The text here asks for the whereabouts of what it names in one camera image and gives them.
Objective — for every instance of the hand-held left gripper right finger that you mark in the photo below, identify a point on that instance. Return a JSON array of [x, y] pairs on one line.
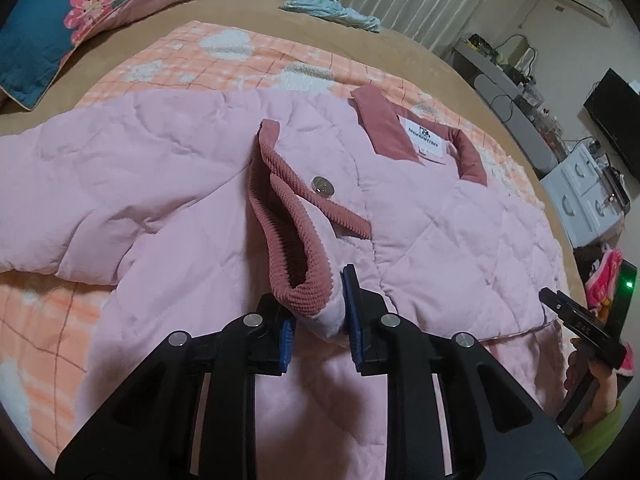
[[351, 312]]

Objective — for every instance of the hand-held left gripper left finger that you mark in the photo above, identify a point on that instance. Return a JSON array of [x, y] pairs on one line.
[[284, 346]]

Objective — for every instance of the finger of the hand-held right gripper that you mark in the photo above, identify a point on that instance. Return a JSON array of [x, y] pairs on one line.
[[577, 390], [580, 320]]

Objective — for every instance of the pink quilted jacket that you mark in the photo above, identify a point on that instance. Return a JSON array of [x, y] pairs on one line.
[[190, 170]]

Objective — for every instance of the pink patterned cloth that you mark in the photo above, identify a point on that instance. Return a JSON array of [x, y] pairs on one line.
[[602, 280]]

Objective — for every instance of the white drawer cabinet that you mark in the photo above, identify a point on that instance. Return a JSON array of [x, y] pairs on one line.
[[582, 195]]

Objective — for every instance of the black monitor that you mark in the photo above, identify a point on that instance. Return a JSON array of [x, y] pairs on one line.
[[617, 115]]

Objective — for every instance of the grey desk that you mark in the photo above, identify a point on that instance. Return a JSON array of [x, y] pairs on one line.
[[505, 95]]

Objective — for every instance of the light blue cloth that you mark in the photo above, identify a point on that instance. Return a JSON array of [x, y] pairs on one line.
[[325, 7]]

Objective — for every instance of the orange plaid blanket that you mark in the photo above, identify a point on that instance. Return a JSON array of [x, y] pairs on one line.
[[165, 52]]

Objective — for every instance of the blue floral quilt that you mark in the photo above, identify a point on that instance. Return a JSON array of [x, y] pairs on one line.
[[75, 5]]

